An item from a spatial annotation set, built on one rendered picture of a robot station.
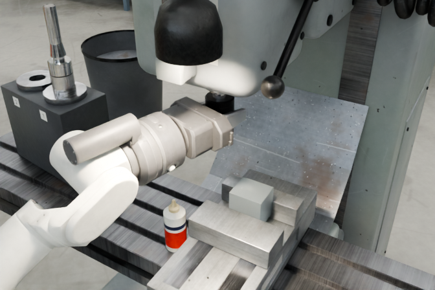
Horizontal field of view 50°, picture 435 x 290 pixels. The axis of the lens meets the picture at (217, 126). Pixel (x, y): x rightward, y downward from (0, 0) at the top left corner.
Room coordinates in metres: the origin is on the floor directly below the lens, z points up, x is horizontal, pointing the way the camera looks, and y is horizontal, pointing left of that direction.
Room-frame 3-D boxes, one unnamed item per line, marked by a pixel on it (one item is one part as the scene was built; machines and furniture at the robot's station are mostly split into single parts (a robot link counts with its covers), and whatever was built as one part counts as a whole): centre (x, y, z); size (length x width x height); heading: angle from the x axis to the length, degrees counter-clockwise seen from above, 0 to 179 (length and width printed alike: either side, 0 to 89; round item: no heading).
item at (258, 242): (0.58, -0.03, 1.05); 0.15 x 0.06 x 0.04; 60
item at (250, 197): (0.63, -0.06, 1.07); 0.06 x 0.05 x 0.06; 60
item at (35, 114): (0.92, 0.36, 1.06); 0.22 x 0.12 x 0.20; 52
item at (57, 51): (0.89, 0.32, 1.28); 0.03 x 0.03 x 0.11
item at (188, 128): (0.59, 0.06, 1.23); 0.13 x 0.12 x 0.10; 44
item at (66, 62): (0.89, 0.32, 1.22); 0.05 x 0.05 x 0.01
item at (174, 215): (0.64, 0.08, 1.01); 0.04 x 0.04 x 0.11
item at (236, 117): (0.63, -0.02, 1.23); 0.06 x 0.02 x 0.03; 134
